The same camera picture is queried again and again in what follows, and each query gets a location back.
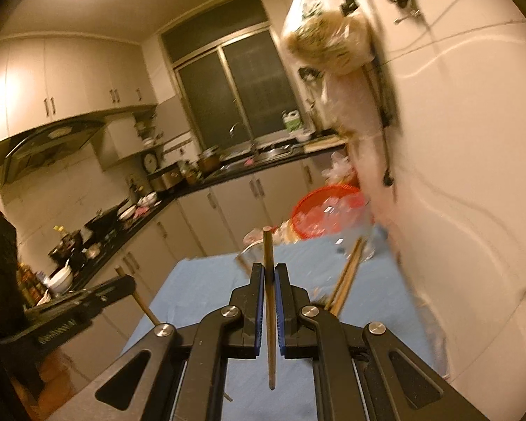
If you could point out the pink cloth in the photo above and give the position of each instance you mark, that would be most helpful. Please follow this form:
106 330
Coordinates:
141 212

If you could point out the kitchen window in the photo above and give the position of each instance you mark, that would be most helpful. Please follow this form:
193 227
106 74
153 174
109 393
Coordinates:
245 87

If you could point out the green label detergent bottle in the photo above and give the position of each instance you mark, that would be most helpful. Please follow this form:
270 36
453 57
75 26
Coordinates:
293 123

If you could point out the steel kitchen sink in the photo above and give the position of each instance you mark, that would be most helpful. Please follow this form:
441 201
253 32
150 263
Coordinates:
271 152

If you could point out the wooden cutting board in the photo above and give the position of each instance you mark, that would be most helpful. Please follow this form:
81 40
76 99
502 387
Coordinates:
328 142

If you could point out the blue tablecloth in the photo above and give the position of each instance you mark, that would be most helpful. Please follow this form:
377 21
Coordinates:
193 280

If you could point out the hanging plastic bag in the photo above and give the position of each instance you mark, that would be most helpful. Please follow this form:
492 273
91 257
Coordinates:
328 39

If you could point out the round dial kitchen scale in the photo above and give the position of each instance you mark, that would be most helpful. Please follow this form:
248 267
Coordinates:
149 161

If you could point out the long bamboo chopstick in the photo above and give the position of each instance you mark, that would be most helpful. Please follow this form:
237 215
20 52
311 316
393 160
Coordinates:
144 309
268 250

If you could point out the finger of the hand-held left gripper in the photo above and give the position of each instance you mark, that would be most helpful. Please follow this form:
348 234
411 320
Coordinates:
96 298

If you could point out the beige lower cabinets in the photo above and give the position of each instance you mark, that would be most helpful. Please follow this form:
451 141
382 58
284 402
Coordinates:
228 210

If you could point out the white bowl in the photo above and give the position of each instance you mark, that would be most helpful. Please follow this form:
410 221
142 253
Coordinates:
61 278

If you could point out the brown cooking pot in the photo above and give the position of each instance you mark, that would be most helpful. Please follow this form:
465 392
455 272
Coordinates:
208 162

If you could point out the clear plastic bag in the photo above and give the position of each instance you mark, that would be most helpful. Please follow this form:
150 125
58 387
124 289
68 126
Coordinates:
339 169

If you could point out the clear glass mug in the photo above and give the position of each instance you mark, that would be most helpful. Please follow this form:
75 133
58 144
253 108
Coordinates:
359 228

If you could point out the wall shelf with bowls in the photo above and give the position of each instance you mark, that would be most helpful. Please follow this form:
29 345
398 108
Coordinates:
148 131

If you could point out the black kitchen countertop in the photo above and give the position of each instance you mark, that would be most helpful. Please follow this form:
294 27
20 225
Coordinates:
188 188

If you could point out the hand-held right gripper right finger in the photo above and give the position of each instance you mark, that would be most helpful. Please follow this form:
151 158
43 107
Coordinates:
279 315

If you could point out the chrome sink faucet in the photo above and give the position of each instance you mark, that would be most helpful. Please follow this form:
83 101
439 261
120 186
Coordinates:
236 126

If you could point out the bunch of bamboo chopsticks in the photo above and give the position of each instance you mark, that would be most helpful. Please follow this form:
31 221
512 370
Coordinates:
348 272

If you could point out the seasoning bottles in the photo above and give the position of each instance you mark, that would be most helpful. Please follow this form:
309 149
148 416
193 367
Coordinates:
30 285

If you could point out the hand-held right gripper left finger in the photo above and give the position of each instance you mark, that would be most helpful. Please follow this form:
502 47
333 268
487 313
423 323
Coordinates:
259 315

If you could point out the black wok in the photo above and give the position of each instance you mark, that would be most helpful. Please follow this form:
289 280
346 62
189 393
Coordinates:
103 223

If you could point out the red plastic basket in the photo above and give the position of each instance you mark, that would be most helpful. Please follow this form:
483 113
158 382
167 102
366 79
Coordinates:
307 217

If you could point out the black cooking pot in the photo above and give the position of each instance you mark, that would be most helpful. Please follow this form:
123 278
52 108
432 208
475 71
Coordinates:
65 248

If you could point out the black range hood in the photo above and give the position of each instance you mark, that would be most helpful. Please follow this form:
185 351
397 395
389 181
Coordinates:
48 138

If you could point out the beige wall cabinets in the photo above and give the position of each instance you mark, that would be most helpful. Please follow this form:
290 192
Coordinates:
70 79

